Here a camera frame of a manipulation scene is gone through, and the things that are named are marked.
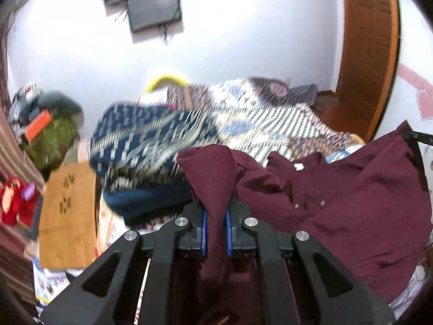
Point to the striped red beige curtain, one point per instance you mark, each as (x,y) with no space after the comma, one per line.
(15,268)

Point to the wooden lap desk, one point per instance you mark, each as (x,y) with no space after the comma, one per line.
(68,228)

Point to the patchwork patterned bedspread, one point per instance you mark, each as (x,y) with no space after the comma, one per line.
(258,116)

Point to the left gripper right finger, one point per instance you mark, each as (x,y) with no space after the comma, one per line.
(297,279)

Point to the red plush toy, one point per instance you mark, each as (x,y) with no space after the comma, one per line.
(18,202)

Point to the green patterned cloth pile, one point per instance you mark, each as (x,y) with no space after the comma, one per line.
(48,149)

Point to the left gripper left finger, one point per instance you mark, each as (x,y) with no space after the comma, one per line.
(131,282)

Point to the small black wall monitor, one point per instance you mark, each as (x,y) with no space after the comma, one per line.
(144,14)

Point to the dark grey bag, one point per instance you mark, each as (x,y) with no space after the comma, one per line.
(305,94)

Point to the orange box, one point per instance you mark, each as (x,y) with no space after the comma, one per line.
(38,125)

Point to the white sliding heart door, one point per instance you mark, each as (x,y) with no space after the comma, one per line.
(411,96)

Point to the brown wooden wardrobe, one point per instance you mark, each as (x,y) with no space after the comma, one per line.
(367,68)

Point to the yellow round object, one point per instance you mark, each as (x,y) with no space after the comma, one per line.
(165,80)

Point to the maroon button shirt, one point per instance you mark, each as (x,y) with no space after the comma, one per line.
(371,210)

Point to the navy patterned folded clothes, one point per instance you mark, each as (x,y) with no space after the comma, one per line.
(134,151)

